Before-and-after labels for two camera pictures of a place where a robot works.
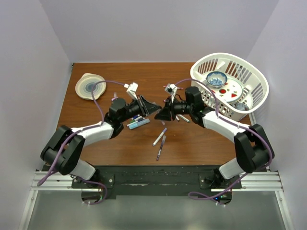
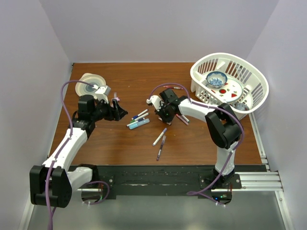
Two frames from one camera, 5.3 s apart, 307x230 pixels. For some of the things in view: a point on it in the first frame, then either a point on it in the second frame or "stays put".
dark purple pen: [162, 143] stays put
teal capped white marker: [184, 118] stays put
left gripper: [149, 107] to [113, 114]
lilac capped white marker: [160, 136] stays put
